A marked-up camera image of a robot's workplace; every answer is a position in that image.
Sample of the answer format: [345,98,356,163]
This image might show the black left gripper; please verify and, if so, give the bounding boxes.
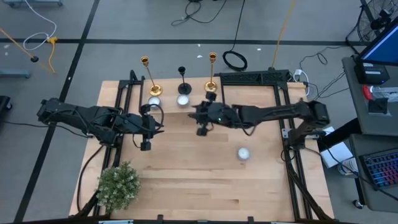
[123,103,165,152]

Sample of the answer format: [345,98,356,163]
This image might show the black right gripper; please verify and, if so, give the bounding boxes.
[188,91,239,137]

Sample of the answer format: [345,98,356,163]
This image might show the tall gold candlestick holder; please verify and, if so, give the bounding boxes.
[140,55,164,97]
[204,52,218,93]

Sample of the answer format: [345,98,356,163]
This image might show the black candlestick holder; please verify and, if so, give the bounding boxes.
[177,65,193,95]

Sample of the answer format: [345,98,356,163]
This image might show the white purple leaf candle tin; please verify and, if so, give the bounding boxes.
[176,94,190,107]

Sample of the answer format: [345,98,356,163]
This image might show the purple floral candle tin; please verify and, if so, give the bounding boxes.
[147,95,162,107]

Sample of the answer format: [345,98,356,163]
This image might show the blue yellow floral candle tin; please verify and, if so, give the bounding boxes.
[237,147,251,161]

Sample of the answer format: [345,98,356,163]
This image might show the green artificial potted plant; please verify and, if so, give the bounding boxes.
[95,161,141,215]

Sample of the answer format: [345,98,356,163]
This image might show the white power adapter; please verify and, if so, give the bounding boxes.
[294,68,311,97]

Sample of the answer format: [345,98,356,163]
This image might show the white paper sheet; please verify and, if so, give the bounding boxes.
[320,126,354,169]

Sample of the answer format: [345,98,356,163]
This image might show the grey cart base bar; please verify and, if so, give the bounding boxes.
[2,0,63,7]
[0,68,31,79]

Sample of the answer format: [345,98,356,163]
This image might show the black caster wheel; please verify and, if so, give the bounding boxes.
[0,95,13,114]

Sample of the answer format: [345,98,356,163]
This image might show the person's shoe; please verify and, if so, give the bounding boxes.
[337,157,360,177]

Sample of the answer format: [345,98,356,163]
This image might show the black desktop device box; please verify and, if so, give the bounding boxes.
[353,60,391,85]

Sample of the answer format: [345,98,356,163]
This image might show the small black desk object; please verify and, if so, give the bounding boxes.
[368,98,389,115]

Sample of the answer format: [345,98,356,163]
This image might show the clear plastic bag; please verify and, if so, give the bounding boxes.
[371,85,398,101]

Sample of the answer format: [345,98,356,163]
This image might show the backlit computer keyboard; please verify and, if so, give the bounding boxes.
[362,148,398,190]

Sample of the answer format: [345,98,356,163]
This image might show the black floor fan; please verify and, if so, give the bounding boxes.
[345,0,398,54]

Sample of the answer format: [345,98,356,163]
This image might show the grey keyboard desk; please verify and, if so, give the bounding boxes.
[348,133,398,215]

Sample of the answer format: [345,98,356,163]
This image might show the computer monitor with blue screen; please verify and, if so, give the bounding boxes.
[357,18,398,67]

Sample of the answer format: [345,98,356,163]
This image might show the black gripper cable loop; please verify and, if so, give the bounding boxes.
[149,103,165,130]

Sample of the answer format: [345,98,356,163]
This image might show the black hanging cable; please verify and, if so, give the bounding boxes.
[222,0,249,72]

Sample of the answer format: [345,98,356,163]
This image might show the black aluminium table frame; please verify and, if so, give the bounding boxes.
[74,68,335,222]

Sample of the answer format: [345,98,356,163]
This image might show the black table side cable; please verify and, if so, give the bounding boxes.
[76,144,105,212]

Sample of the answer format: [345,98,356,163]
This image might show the loose black floor cables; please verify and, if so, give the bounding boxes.
[170,0,228,27]

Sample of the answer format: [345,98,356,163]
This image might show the yellow hanging extension cord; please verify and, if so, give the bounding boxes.
[271,0,296,70]

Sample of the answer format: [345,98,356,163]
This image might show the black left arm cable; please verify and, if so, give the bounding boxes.
[0,119,94,139]

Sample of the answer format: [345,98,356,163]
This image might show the yellow plug with cable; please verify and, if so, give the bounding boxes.
[46,36,59,74]

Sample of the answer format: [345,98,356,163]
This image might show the black power cables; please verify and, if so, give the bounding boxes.
[300,45,351,101]

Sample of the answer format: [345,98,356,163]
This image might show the yellow cord with black end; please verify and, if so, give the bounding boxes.
[0,27,40,63]

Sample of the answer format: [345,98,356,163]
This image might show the white floor cable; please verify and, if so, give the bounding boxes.
[23,0,58,52]

